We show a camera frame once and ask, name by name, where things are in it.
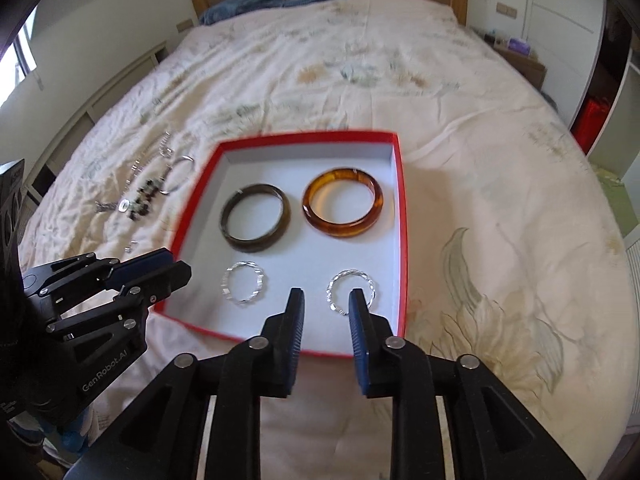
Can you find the white radiator cover cabinet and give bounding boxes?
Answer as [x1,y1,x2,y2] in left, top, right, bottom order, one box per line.
[21,41,168,221]

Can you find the silver chain necklace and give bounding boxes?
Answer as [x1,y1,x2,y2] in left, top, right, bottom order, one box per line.
[121,129,176,196]

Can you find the red shallow box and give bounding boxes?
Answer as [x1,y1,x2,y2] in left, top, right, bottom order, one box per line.
[157,130,408,358]

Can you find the thin silver bangle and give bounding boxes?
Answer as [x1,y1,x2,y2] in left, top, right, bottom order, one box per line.
[160,155,195,196]

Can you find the purple tissue box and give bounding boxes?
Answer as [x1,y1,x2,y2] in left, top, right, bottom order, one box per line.
[506,37,532,56]

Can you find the silver twisted ring bracelet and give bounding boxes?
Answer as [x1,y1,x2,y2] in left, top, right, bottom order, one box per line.
[325,268,378,317]

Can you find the floral cream bed duvet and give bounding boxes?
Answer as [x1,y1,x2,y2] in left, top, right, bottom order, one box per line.
[20,0,639,479]

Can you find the window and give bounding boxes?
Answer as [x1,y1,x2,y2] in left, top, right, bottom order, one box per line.
[0,9,37,103]

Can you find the blue pillow left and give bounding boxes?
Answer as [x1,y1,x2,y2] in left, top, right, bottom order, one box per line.
[198,0,284,26]

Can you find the beaded dark bracelet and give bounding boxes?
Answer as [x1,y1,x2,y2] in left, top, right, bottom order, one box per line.
[127,176,164,221]

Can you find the amber bangle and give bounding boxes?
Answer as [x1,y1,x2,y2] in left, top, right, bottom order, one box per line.
[302,167,384,238]

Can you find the dark olive bangle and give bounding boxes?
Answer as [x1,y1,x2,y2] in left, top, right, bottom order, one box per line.
[218,183,292,254]

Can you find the white wardrobe cabinet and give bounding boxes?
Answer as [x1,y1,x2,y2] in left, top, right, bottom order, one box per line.
[524,0,639,203]

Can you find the red bag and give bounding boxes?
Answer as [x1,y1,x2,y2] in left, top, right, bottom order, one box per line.
[570,96,611,154]

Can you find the wooden nightstand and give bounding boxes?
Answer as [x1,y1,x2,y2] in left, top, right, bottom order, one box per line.
[492,44,547,90]

